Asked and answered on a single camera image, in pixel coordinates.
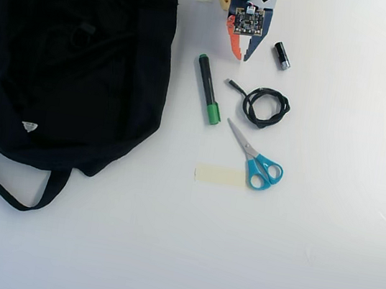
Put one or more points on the blue-grey gripper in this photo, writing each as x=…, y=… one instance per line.
x=254, y=48

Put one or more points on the black fabric bag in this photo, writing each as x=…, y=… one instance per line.
x=62, y=96

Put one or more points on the black cylindrical battery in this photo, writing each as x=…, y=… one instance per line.
x=282, y=54

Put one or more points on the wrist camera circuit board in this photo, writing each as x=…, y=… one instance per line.
x=249, y=22

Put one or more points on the black marker with green cap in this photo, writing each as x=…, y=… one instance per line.
x=207, y=85

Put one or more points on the long beige masking tape strip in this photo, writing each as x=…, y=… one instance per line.
x=217, y=175

